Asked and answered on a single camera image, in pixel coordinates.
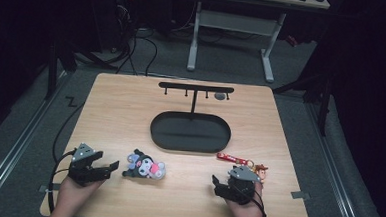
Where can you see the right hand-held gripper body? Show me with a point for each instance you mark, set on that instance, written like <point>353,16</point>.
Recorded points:
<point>242,187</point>

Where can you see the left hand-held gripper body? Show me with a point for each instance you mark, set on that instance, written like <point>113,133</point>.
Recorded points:
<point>83,174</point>

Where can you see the black key rack with tray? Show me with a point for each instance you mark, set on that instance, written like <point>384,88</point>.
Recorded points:
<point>190,132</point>

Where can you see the person's left hand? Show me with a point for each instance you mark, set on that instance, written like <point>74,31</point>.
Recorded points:
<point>74,192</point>

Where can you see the person's right hand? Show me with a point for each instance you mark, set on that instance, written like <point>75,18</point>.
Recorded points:
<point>247,213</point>

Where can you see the grey tape piece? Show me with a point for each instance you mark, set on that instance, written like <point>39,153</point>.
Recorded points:
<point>51,188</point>
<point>300,195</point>

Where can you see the grey round table grommet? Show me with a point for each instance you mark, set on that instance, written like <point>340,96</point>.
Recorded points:
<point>219,96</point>

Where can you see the black metal stand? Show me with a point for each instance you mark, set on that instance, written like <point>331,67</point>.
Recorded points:
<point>52,71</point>
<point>323,105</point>

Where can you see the small red object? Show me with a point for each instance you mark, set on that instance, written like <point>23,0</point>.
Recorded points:
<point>291,40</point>

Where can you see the white-legged desk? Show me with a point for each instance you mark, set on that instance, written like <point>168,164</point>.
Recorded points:
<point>235,22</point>

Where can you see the aluminium floor rail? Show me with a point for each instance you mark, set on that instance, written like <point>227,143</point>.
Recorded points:
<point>334,169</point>
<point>15,146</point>

